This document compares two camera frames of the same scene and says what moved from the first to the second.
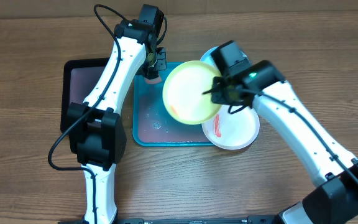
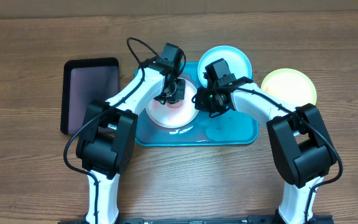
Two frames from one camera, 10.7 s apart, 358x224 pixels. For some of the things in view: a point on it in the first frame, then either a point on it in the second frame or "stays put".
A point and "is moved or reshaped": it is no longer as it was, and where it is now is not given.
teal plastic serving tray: x=152 y=125 to x=191 y=70
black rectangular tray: x=79 y=79 stays put
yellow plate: x=183 y=93 to x=291 y=85
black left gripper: x=163 y=65 to x=180 y=94
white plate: x=234 y=131 to x=174 y=116
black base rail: x=252 y=219 stays put
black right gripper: x=217 y=96 to x=205 y=105
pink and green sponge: x=154 y=80 is moved or reshaped
